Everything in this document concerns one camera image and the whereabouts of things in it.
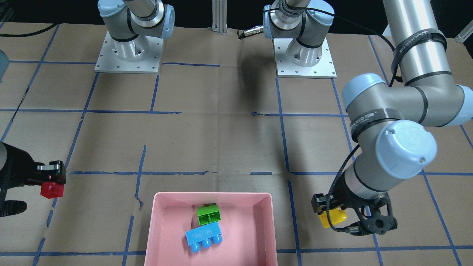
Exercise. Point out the green toy block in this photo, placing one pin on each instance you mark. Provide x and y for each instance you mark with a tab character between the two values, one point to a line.
208	213

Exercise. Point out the pink plastic box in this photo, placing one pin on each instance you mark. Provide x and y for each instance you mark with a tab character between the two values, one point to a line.
247	225

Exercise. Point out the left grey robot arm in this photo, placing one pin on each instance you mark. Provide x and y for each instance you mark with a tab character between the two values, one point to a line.
388	122

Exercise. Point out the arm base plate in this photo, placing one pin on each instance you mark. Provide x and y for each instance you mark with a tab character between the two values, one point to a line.
295	61
139	56

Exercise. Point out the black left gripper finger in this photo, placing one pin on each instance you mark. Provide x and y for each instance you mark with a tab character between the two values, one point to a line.
319	202
368	226

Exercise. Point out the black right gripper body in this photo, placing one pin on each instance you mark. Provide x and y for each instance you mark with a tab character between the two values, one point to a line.
18	170

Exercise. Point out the yellow toy block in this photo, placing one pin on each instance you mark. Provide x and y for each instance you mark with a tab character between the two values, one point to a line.
337	216

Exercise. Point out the red toy block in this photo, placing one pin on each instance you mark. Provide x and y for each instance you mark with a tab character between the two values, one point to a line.
52	190

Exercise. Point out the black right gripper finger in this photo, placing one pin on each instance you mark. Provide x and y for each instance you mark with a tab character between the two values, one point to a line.
12	207
54	172

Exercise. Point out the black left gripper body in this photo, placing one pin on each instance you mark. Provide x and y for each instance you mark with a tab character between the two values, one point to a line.
345	200

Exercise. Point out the aluminium frame post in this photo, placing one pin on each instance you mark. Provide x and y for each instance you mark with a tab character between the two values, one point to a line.
219	16

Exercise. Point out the blue toy block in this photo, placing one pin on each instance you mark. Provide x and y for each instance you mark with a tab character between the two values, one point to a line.
204	236

